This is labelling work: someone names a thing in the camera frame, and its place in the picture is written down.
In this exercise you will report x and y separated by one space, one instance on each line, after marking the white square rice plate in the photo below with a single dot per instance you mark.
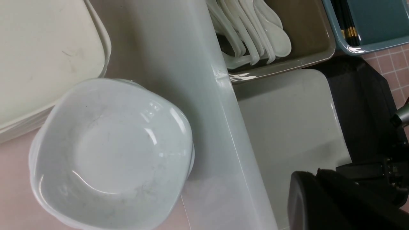
293 126

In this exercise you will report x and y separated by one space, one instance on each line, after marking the pink checkered tablecloth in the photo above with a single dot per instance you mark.
393 65

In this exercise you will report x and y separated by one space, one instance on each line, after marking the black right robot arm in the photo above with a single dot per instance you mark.
403 115

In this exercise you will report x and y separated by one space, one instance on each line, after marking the pile of white spoons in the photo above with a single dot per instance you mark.
254 31

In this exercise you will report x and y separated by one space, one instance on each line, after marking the top stacked square plate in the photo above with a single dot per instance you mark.
41 57

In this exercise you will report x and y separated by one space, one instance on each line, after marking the black serving tray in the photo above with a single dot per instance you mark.
353 81

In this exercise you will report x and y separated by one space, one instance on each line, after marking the stack of small dishes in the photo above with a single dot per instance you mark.
191 156

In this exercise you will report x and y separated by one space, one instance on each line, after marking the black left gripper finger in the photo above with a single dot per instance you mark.
330 201

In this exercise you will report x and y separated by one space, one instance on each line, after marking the large white plastic tub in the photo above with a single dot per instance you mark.
121 114

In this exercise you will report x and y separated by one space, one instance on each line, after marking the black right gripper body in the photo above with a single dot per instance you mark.
385 175

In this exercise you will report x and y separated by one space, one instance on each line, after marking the top stacked small dish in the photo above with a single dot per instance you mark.
111 153

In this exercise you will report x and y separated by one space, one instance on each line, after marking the olive green plastic bin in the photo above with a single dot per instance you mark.
308 28

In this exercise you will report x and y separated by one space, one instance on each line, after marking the blue plastic bin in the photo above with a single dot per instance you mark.
380 25

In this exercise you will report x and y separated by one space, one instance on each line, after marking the bundle of black chopsticks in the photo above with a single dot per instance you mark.
345 20

